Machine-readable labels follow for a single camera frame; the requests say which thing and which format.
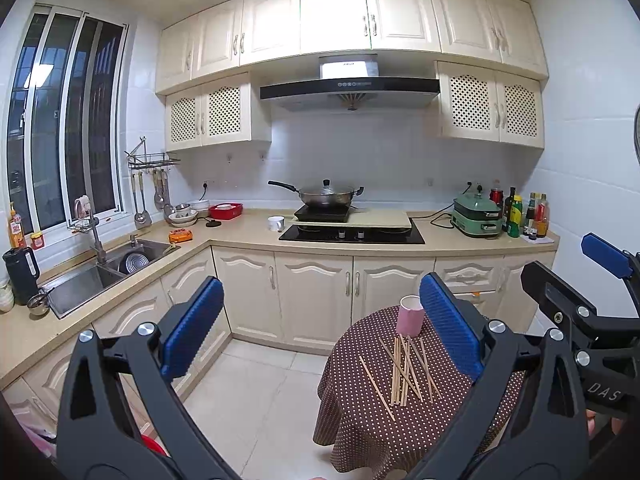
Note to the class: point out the orange sponge box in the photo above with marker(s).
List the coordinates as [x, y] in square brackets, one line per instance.
[179, 236]

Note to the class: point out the green electric cooker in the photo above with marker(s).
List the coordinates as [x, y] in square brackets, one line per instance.
[476, 216]

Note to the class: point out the black electric kettle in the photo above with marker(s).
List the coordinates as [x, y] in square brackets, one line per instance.
[23, 271]

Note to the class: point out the hanging ladle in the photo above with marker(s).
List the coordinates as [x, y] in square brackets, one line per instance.
[142, 218]

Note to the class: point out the window with bars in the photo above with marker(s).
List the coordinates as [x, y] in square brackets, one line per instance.
[61, 135]

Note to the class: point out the dark glass bottle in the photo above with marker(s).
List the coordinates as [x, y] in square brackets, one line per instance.
[507, 205]

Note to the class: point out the dark soy sauce bottle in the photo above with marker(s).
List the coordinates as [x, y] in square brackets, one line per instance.
[530, 214]

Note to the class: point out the white mug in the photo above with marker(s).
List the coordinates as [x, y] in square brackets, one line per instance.
[276, 223]

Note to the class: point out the brown polka dot tablecloth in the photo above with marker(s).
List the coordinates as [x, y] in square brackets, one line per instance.
[351, 420]

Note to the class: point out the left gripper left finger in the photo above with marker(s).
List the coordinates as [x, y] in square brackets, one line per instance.
[98, 437]

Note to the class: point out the upper cream cabinets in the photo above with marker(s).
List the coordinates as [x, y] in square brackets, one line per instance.
[486, 54]

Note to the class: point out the green oil bottle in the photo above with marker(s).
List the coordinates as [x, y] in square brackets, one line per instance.
[515, 217]

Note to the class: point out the black glass stovetop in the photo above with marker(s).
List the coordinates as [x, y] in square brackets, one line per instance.
[352, 235]

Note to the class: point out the black range hood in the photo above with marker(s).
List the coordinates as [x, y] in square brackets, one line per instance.
[352, 83]

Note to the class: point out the wall utensil rack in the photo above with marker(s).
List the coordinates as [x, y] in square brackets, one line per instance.
[140, 159]

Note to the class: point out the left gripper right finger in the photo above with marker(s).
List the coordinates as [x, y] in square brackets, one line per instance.
[546, 437]

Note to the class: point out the stainless steel sink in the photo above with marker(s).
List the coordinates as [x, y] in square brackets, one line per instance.
[100, 274]

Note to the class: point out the person right hand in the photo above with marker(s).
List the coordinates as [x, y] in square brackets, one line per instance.
[596, 422]

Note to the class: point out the chrome faucet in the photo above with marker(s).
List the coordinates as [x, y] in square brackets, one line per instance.
[86, 222]

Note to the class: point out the beige cutting board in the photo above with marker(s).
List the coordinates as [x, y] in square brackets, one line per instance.
[365, 218]

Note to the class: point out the black wok with lid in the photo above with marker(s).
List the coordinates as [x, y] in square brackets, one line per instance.
[326, 195]

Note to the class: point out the pink paper cup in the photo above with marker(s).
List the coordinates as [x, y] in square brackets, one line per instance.
[410, 316]

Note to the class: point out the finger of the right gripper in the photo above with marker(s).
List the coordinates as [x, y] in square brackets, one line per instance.
[619, 263]
[584, 331]

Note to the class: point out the orange sauce bottle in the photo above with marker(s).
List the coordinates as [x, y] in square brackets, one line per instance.
[542, 216]

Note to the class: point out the red plastic container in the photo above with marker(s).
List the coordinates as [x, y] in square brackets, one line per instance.
[225, 211]

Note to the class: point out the black induction cooker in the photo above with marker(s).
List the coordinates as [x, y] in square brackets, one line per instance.
[322, 214]

